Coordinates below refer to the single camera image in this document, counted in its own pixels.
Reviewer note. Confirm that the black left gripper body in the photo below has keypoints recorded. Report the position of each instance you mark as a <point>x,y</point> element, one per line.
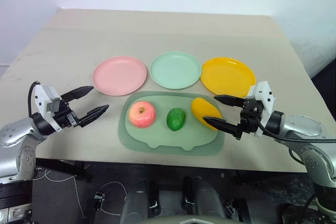
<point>65,116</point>

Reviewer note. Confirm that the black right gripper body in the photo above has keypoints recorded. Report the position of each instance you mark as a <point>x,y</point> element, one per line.
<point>252,115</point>

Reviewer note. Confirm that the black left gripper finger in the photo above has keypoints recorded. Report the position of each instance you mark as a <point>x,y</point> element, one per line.
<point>78,91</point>
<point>93,114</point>

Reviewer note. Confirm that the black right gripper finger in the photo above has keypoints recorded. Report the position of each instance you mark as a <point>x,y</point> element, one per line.
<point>231,100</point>
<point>223,125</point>

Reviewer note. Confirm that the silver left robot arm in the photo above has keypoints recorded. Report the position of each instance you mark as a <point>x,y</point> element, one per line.
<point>15,134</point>

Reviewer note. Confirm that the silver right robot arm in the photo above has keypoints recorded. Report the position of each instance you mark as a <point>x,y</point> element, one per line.
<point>307,129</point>

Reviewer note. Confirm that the yellow plate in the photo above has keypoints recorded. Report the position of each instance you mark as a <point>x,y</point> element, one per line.
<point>227,75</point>

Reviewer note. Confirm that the pink plate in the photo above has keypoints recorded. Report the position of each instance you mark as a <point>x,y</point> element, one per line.
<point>119,75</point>

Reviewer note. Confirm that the green avocado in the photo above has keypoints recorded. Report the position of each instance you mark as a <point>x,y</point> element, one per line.
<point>176,119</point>

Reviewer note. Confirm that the mint green plate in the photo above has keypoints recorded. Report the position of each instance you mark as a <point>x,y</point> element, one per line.
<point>175,70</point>

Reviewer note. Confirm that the yellow mango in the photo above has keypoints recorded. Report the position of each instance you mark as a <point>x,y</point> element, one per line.
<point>202,107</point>

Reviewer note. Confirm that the red apple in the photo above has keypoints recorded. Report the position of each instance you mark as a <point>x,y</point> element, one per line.
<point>141,115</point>

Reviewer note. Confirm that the green plastic tray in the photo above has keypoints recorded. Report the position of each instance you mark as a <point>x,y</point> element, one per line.
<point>157,136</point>

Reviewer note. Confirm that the grey rounded robot leg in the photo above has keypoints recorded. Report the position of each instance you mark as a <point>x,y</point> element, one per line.
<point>210,200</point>
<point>135,203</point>

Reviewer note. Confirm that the grey robot torso edge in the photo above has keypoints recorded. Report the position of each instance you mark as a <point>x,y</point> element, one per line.
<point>189,219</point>

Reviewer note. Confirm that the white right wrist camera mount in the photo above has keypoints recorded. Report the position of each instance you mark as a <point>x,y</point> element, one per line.
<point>266,98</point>

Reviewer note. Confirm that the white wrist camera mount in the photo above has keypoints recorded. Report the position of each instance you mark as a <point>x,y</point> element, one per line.
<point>266,98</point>
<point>42,98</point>

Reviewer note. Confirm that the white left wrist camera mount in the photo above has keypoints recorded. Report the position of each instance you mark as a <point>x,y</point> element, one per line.
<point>42,98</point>

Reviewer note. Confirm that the black table frame bar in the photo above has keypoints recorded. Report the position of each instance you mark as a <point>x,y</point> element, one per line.
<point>63,167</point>

